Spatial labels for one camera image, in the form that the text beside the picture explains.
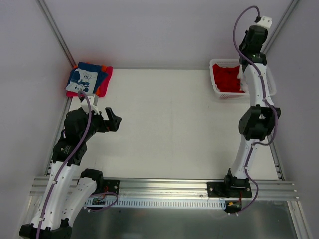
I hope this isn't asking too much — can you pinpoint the light blue printed t shirt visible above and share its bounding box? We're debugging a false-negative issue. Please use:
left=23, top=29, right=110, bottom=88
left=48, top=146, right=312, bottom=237
left=65, top=68, right=98, bottom=94

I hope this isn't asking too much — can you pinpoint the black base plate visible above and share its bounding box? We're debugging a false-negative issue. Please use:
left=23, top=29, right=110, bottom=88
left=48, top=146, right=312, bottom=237
left=206, top=181, right=252, bottom=198
left=102, top=179, right=120, bottom=195

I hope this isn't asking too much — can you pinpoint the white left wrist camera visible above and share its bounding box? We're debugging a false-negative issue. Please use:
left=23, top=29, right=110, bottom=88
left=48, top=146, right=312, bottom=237
left=79, top=94, right=100, bottom=115

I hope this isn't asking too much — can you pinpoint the white slotted cable duct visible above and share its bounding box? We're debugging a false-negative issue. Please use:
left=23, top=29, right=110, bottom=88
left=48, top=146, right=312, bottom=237
left=83, top=197, right=226, bottom=210

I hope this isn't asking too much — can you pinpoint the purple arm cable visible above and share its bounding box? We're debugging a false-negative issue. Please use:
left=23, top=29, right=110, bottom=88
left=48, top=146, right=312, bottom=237
left=36, top=90, right=119, bottom=239
left=225, top=5, right=280, bottom=215

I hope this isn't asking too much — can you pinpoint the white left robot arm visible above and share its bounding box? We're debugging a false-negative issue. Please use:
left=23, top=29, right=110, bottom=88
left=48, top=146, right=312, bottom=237
left=19, top=107, right=122, bottom=239

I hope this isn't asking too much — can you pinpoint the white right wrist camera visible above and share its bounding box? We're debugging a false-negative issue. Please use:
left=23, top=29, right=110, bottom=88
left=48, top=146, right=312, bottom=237
left=255, top=16, right=272, bottom=29

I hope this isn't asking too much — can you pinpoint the red t shirt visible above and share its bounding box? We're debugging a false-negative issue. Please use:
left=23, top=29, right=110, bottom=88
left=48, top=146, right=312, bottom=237
left=212, top=64, right=245, bottom=93

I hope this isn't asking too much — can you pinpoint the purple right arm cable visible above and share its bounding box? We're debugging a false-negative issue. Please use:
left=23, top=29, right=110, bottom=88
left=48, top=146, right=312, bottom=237
left=225, top=5, right=280, bottom=215

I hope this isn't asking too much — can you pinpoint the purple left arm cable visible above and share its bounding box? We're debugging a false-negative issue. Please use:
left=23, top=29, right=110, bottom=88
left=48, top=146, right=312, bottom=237
left=36, top=90, right=119, bottom=239

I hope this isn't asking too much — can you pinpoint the white plastic basket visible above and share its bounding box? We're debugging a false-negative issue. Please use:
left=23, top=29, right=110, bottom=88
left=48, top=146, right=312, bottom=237
left=209, top=59, right=277, bottom=104

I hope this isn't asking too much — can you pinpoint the dark blue folded t shirt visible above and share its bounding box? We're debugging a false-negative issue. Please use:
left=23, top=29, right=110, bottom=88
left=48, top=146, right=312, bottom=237
left=69, top=61, right=109, bottom=96

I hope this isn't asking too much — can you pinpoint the pink folded t shirt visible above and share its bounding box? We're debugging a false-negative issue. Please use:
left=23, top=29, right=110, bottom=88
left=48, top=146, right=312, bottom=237
left=65, top=62, right=113, bottom=97

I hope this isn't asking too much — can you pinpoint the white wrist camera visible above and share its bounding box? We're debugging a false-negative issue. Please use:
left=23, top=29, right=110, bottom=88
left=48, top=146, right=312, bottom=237
left=79, top=94, right=100, bottom=115
left=255, top=16, right=272, bottom=29

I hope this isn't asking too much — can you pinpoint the aluminium mounting rail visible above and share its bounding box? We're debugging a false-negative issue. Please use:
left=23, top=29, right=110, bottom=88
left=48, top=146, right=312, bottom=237
left=29, top=174, right=300, bottom=200

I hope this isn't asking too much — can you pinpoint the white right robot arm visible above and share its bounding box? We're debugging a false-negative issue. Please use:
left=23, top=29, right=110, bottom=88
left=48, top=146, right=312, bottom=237
left=223, top=25, right=281, bottom=198

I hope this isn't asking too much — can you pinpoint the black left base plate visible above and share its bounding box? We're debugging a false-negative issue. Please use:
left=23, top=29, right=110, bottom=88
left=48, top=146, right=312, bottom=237
left=102, top=179, right=120, bottom=195

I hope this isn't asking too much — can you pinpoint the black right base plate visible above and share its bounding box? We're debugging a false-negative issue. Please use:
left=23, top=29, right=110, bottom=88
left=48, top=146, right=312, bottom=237
left=206, top=181, right=252, bottom=198

